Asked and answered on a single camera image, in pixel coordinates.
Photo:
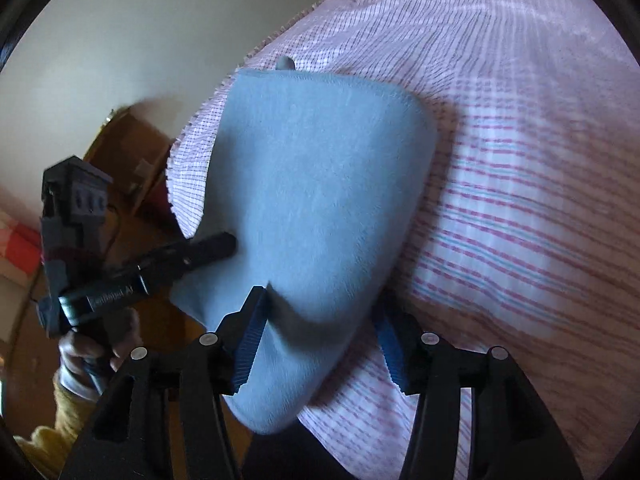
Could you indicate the wooden bedside shelf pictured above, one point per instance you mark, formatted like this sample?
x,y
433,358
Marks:
x,y
134,154

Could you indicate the grey pants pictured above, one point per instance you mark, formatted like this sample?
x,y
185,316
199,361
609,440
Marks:
x,y
318,176

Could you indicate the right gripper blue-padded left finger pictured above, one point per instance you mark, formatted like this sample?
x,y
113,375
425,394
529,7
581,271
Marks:
x,y
232,347

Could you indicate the person's left hand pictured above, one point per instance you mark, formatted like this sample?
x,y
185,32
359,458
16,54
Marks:
x,y
76,349

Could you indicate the yellow sleeve left forearm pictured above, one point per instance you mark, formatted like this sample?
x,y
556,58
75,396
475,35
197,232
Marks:
x,y
48,447

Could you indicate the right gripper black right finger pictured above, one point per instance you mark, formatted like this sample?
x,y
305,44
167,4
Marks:
x,y
407,349

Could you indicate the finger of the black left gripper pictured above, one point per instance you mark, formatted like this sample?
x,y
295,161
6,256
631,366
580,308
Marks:
x,y
165,265

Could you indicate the pink checkered bed sheet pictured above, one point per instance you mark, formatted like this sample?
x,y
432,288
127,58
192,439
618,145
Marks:
x,y
527,234

